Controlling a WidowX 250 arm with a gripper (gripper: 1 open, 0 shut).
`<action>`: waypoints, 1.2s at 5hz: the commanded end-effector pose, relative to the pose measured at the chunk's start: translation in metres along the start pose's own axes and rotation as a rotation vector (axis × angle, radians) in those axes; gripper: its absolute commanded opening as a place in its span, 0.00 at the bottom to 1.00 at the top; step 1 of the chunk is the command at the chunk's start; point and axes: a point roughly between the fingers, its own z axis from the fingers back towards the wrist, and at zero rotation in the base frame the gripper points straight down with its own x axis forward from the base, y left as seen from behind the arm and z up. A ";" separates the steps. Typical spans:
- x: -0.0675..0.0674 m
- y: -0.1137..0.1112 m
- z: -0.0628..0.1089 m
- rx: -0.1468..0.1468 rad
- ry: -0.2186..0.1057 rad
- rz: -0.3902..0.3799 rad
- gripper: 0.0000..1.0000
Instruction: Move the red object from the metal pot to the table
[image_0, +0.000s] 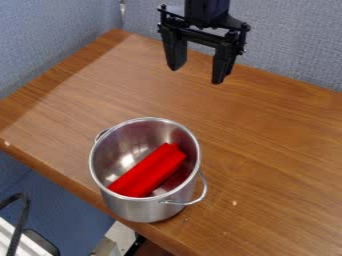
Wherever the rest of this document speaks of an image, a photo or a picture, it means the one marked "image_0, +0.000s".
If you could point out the white bracket under table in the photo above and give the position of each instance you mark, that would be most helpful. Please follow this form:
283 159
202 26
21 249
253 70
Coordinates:
117 241

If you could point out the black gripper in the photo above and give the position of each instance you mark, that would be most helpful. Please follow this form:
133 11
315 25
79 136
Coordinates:
204 22

